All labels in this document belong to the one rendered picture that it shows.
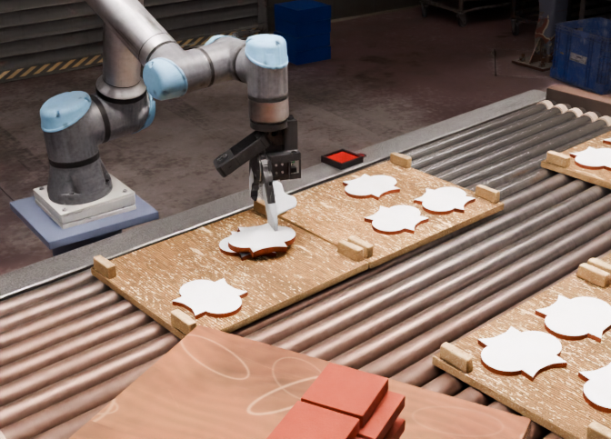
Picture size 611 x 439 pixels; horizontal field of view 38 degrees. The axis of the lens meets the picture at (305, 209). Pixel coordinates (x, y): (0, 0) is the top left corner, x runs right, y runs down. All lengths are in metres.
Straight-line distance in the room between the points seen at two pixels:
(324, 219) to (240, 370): 0.71
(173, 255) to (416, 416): 0.76
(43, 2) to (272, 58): 4.97
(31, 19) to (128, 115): 4.41
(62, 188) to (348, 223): 0.67
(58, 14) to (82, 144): 4.51
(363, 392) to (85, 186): 1.30
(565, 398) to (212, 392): 0.53
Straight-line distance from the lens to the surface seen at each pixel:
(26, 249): 4.00
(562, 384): 1.42
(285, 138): 1.66
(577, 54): 6.11
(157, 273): 1.71
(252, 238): 1.74
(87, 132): 2.07
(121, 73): 2.06
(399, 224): 1.84
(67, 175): 2.09
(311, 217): 1.89
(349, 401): 0.89
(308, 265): 1.70
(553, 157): 2.23
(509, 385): 1.40
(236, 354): 1.27
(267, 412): 1.16
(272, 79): 1.60
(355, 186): 2.02
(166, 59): 1.61
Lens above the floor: 1.75
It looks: 25 degrees down
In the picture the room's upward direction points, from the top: 1 degrees counter-clockwise
